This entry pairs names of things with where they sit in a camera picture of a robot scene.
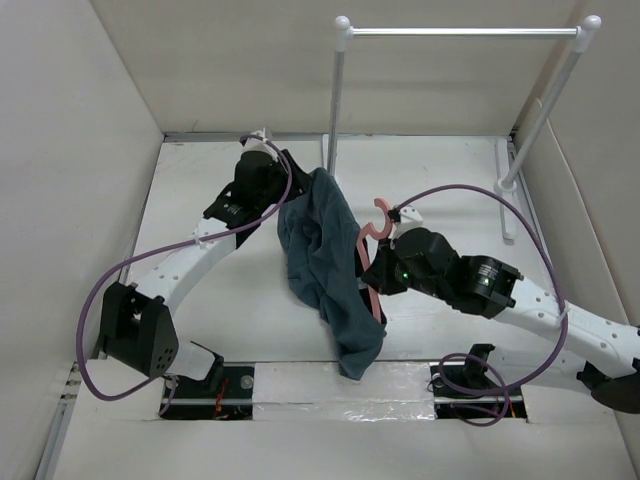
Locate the pink plastic hanger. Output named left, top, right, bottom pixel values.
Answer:
left=356, top=197, right=393, bottom=324

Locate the teal t shirt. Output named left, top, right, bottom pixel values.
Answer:
left=277, top=168, right=386, bottom=380

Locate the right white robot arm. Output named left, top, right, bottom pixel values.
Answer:
left=362, top=227, right=639, bottom=414

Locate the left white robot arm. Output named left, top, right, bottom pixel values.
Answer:
left=98, top=148, right=311, bottom=397

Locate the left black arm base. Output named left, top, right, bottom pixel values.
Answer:
left=158, top=341, right=255, bottom=421

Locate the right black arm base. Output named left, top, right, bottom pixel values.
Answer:
left=427, top=344, right=527, bottom=427

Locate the white metal clothes rack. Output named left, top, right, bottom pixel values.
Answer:
left=319, top=14, right=602, bottom=245

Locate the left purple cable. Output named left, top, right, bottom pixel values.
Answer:
left=79, top=133, right=293, bottom=416

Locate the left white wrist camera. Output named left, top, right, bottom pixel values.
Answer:
left=240, top=127, right=274, bottom=156

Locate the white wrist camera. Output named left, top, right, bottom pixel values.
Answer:
left=240, top=127, right=274, bottom=156
left=388, top=205, right=423, bottom=235

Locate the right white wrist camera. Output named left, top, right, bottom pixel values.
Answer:
left=388, top=205, right=423, bottom=235

